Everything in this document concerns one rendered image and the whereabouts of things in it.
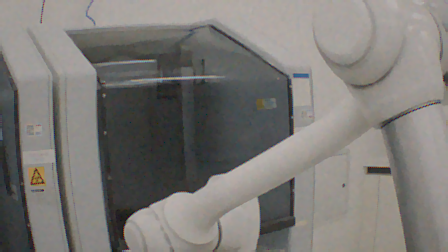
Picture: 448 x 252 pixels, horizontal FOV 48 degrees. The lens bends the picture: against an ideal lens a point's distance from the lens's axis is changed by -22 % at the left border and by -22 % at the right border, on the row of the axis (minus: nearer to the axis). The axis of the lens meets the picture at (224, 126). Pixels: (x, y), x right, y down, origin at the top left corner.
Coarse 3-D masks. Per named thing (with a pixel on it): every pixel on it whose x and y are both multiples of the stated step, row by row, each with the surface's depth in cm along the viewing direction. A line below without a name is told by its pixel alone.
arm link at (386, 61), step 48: (336, 0) 62; (384, 0) 60; (336, 48) 62; (384, 48) 59; (432, 48) 64; (384, 96) 63; (432, 96) 62; (384, 144) 67; (432, 144) 61; (432, 192) 60; (432, 240) 59
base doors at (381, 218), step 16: (368, 176) 372; (384, 176) 360; (368, 192) 372; (384, 192) 360; (368, 208) 372; (384, 208) 360; (368, 224) 372; (384, 224) 359; (400, 224) 347; (368, 240) 371; (384, 240) 359; (400, 240) 346
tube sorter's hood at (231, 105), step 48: (96, 48) 160; (144, 48) 168; (192, 48) 177; (240, 48) 188; (144, 96) 147; (192, 96) 156; (240, 96) 165; (288, 96) 176; (144, 144) 148; (192, 144) 156; (240, 144) 166; (144, 192) 148; (192, 192) 156; (288, 192) 177
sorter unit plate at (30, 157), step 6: (42, 150) 130; (48, 150) 131; (24, 156) 127; (30, 156) 128; (36, 156) 129; (42, 156) 130; (48, 156) 131; (24, 162) 127; (30, 162) 128; (36, 162) 129; (42, 162) 130; (48, 162) 131
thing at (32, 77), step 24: (0, 48) 143; (24, 48) 141; (24, 72) 128; (48, 72) 132; (24, 96) 127; (48, 96) 131; (24, 120) 127; (48, 120) 131; (24, 144) 127; (48, 144) 131; (24, 168) 127; (48, 168) 131; (48, 192) 131; (48, 216) 131; (48, 240) 130
